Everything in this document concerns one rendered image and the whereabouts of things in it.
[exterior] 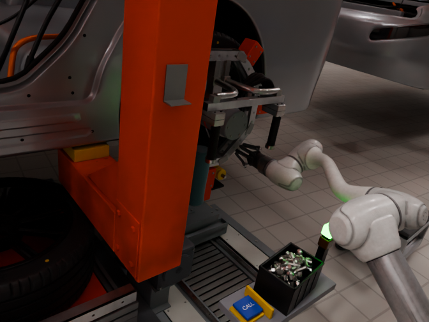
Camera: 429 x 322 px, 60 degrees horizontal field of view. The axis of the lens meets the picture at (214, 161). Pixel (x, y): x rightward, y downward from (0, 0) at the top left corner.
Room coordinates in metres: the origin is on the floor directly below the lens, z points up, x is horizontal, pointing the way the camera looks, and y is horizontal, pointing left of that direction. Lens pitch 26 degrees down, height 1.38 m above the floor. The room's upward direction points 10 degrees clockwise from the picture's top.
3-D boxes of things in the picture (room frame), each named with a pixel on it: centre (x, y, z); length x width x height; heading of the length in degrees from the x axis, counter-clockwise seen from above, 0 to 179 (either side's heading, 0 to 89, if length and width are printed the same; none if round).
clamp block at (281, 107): (1.53, -0.21, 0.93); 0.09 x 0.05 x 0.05; 44
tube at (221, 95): (1.41, 0.04, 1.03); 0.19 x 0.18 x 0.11; 44
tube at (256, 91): (1.55, -0.10, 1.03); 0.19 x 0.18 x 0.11; 44
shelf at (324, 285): (0.97, -0.30, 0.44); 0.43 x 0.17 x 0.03; 134
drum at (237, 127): (1.51, 0.00, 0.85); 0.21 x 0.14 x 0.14; 44
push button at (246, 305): (0.86, -0.18, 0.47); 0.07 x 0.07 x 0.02; 44
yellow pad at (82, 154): (1.31, 0.52, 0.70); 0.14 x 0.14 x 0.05; 44
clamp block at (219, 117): (1.30, 0.04, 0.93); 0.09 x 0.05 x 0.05; 44
